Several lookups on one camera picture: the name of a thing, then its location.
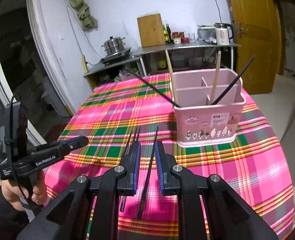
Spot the pink plaid tablecloth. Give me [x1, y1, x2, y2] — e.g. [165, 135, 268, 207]
[45, 79, 294, 239]

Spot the person left hand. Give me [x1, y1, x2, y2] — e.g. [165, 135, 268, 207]
[1, 170, 48, 211]

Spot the white electric kettle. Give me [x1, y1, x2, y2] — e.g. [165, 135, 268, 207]
[214, 23, 234, 45]

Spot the induction cooktop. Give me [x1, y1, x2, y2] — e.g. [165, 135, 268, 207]
[100, 47, 131, 65]

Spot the red lid jar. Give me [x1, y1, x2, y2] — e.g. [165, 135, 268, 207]
[172, 32, 185, 44]

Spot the yellow power strip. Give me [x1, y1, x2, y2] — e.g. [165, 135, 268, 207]
[81, 55, 88, 73]

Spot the green hanging cloth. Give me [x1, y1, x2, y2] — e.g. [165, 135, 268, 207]
[69, 0, 98, 30]

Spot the steel steamer pot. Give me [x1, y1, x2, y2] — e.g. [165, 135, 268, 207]
[102, 36, 125, 55]

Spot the clear storage box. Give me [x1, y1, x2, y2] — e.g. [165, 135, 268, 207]
[197, 25, 216, 43]

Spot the steel kitchen shelf table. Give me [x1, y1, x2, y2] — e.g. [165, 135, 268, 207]
[132, 41, 239, 76]

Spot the pink plastic utensil holder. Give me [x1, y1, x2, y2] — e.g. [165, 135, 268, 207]
[173, 68, 246, 148]

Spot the dark oil bottle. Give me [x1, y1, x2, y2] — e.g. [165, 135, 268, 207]
[166, 23, 173, 43]

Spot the black chopstick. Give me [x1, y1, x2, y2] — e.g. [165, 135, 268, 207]
[125, 68, 179, 107]
[120, 127, 141, 212]
[137, 126, 159, 219]
[210, 55, 255, 105]
[123, 127, 138, 155]

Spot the low steel shelf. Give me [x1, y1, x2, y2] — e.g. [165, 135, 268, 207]
[83, 57, 141, 90]

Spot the drinking glass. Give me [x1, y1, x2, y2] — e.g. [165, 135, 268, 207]
[189, 33, 196, 42]

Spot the cream chopstick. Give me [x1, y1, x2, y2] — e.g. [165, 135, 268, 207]
[165, 49, 179, 107]
[209, 51, 221, 105]

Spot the yellow wooden door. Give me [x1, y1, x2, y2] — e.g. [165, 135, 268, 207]
[230, 0, 280, 94]

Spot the wooden cutting board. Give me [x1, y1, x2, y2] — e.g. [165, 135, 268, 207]
[137, 14, 165, 48]

